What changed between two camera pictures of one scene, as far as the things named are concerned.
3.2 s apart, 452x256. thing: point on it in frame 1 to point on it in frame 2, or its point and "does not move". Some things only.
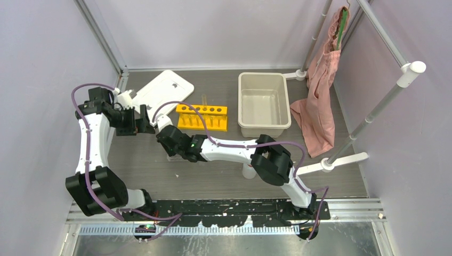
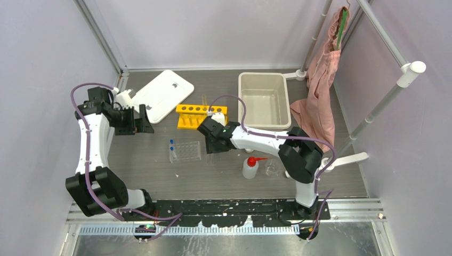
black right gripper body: x=171 y=152 to x=211 y=147
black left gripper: x=140 y=125 does not move
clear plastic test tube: x=204 y=99 does not move
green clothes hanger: x=344 y=16 does not move
